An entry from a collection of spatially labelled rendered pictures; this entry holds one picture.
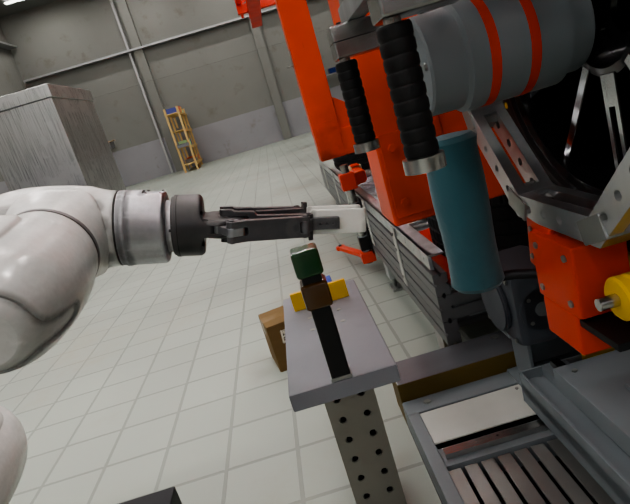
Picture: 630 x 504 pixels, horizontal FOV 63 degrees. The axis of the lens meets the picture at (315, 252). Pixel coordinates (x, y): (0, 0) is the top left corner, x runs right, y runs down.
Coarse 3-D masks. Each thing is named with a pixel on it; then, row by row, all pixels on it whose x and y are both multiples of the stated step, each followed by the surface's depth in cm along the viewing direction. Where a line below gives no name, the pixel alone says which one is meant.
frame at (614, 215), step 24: (480, 120) 92; (504, 120) 91; (480, 144) 93; (504, 144) 93; (504, 168) 86; (528, 168) 86; (624, 168) 55; (528, 192) 83; (552, 192) 81; (576, 192) 76; (624, 192) 56; (528, 216) 82; (552, 216) 74; (576, 216) 68; (600, 216) 62; (624, 216) 58; (600, 240) 63; (624, 240) 64
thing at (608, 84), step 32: (608, 0) 71; (608, 32) 73; (608, 64) 71; (544, 96) 91; (576, 96) 78; (608, 96) 71; (544, 128) 89; (576, 128) 81; (608, 128) 88; (576, 160) 84; (608, 160) 83
